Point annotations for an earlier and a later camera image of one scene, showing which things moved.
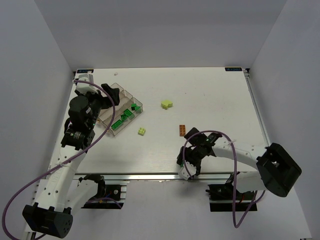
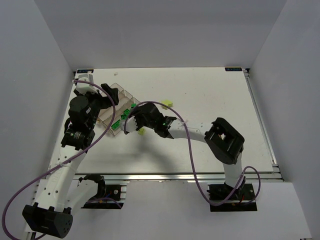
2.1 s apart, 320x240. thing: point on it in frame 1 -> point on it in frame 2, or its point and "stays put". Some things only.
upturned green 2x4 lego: [117, 124] stays put
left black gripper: [102, 95] stays put
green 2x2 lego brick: [127, 112] stays put
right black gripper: [194, 150] -> [139, 117]
